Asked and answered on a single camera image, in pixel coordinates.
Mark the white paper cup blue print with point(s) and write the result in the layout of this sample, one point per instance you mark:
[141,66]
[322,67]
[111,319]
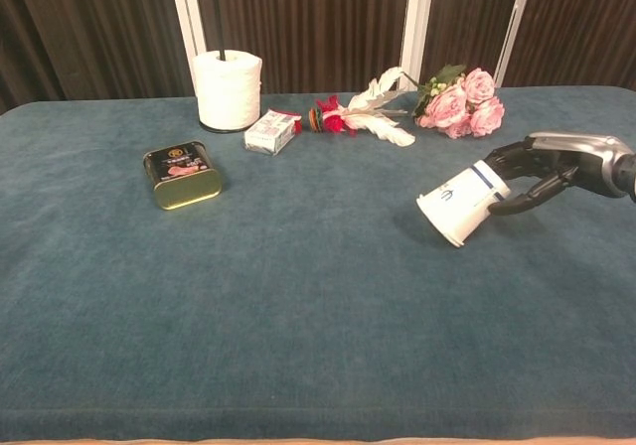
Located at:
[462,206]

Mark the blue velvet table cloth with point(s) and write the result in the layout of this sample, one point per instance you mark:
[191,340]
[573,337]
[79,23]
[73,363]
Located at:
[298,291]

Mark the white toilet paper roll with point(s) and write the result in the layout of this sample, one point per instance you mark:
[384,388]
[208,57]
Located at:
[228,92]

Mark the white red feather shuttlecock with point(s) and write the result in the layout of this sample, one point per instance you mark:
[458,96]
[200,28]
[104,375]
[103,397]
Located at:
[365,102]

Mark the black paper roll stand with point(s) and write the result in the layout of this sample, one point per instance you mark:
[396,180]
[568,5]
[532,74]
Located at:
[217,18]

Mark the white partition frame post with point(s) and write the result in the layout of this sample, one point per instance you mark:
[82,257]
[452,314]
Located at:
[517,18]
[416,28]
[186,8]

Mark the black gold luncheon meat tin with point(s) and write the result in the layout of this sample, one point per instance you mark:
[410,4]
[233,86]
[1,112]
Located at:
[181,179]

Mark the right robot hand black silver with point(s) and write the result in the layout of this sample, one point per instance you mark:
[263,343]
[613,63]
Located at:
[576,159]

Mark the pink artificial rose bouquet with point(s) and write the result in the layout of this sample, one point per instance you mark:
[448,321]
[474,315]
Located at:
[452,103]

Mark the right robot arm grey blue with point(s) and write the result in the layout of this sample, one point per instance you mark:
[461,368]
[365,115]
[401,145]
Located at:
[630,177]

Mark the small white carton box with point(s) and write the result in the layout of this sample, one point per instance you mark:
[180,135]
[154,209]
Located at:
[268,134]

